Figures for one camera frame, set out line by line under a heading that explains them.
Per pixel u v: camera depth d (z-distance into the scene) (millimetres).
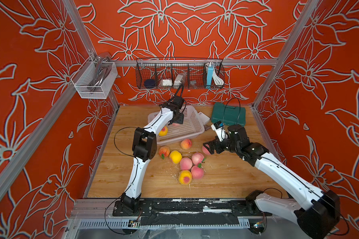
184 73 970
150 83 968
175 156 864
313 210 374
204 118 1096
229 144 634
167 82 867
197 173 799
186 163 820
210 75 854
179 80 916
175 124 956
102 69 854
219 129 660
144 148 592
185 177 766
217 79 899
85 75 796
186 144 919
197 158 836
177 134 1007
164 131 956
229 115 1072
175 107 723
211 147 682
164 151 876
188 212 727
